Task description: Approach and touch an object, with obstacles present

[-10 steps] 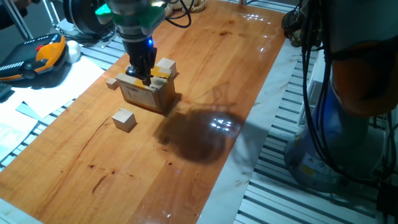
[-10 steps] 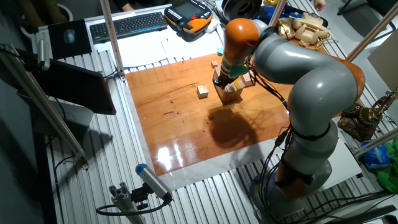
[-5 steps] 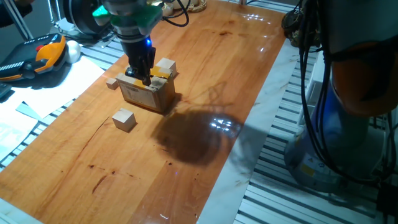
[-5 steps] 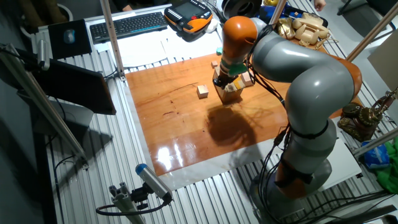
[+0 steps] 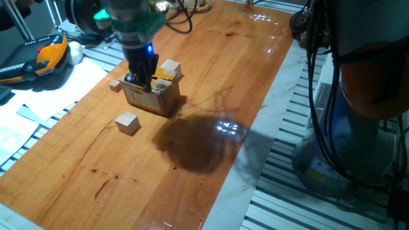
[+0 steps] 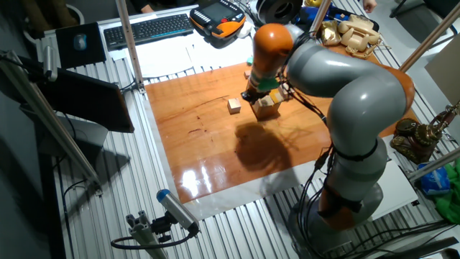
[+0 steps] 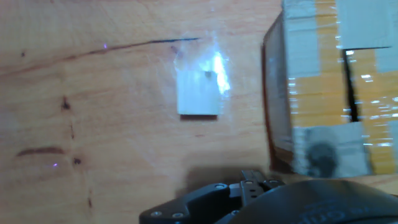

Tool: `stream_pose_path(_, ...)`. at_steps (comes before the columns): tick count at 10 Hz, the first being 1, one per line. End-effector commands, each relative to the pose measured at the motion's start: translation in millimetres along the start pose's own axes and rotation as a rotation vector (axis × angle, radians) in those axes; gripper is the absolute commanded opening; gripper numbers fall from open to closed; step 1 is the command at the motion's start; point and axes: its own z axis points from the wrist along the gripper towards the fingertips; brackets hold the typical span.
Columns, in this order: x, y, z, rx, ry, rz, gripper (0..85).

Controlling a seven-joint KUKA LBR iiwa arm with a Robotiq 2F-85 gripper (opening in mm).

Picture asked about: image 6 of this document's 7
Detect black flat bar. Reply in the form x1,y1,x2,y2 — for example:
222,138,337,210
373,236,460,259

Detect medium wooden cube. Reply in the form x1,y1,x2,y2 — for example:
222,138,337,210
279,83,294,102

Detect black camera bracket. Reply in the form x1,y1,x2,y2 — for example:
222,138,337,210
150,212,177,244

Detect large wooden cube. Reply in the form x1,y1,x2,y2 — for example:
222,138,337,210
226,97,242,115

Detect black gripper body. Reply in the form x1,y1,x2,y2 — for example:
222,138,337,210
241,88,269,106

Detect blue plastic bag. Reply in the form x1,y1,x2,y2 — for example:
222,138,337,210
416,162,451,196

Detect green cloth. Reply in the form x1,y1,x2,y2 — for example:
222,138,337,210
431,163,460,225

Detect black mouse pad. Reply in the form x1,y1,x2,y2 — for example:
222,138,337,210
55,22,108,70

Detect white flat board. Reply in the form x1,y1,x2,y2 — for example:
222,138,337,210
369,158,420,222

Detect black computer keyboard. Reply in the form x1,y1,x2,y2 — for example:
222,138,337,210
103,13,195,52

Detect silver camera with blue end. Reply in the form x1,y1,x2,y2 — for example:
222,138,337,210
156,188,201,235

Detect beige corded telephone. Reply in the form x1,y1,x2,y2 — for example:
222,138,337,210
336,14,392,60

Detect shiny gold object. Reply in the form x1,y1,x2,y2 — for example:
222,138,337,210
321,20,342,47

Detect brown cardboard panel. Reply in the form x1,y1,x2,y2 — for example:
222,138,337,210
424,34,460,107

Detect white paper sheet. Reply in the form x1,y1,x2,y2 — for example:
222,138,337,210
186,34,254,70
135,42,195,78

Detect black camera cable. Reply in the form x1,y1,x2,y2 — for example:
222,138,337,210
110,230,197,251

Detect long slanted aluminium post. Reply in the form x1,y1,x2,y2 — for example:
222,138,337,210
0,50,104,197

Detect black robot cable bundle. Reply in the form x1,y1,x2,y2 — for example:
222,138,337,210
287,142,454,259

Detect black flat laptop screen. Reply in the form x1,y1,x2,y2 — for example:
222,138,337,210
37,68,136,135

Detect upright aluminium frame post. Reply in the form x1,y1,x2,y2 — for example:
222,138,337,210
114,0,147,95

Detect glossy wood grain board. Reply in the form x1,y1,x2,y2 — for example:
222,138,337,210
143,42,421,221

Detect grey blue computer mouse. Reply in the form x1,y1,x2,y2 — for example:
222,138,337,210
73,33,88,52

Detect aluminium frame bar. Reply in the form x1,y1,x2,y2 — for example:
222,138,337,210
408,147,460,183

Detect short aluminium profile mount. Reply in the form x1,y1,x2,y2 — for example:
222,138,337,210
125,210,170,259

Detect black round spool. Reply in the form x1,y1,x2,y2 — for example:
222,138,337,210
255,0,304,27

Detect antique brass telephone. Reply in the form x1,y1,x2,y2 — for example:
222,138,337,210
390,102,460,165

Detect orange black teach pendant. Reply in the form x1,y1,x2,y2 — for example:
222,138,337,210
189,0,247,40

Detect silver cylinder camera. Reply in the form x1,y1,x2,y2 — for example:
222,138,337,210
42,45,59,83

